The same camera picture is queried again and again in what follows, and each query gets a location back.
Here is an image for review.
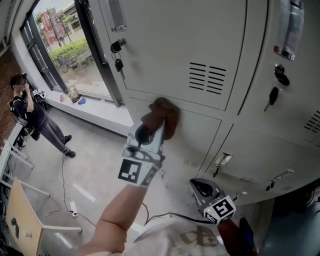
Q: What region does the person's white printed t-shirt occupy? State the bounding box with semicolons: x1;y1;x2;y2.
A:
122;216;231;256

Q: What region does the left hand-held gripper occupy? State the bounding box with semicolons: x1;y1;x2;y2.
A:
117;121;167;189

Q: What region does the clear cup with brown contents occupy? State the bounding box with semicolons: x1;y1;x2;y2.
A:
64;84;81;104

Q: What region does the brown knitted cloth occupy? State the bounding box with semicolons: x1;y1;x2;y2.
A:
141;96;181;141

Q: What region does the black waist-mounted device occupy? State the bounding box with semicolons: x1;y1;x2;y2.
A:
238;216;255;253

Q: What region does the white power cable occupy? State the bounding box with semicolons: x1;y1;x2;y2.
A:
42;196;73;225

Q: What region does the grey metal locker door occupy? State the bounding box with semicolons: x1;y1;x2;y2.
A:
128;96;223;176

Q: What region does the black power cable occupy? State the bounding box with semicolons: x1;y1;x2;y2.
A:
61;152;75;213
74;212;98;228

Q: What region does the light wooden table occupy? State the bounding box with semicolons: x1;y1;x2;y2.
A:
4;176;83;256

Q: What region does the person's right forearm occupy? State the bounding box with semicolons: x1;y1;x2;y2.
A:
216;219;258;256

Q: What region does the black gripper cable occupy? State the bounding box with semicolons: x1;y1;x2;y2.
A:
141;202;210;225

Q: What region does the green hedge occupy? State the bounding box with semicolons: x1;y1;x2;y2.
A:
49;38;93;73

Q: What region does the grey metal locker cabinet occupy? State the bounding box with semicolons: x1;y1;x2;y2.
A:
88;0;320;208

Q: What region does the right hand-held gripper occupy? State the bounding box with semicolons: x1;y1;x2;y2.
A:
188;178;238;225

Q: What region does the black window frame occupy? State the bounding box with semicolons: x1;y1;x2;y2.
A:
19;0;125;108

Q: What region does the white table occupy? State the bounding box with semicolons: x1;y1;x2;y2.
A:
0;122;35;191

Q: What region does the person's left forearm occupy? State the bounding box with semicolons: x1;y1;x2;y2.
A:
77;183;148;256

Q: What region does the grey window sill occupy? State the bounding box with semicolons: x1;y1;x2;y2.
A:
46;89;135;138

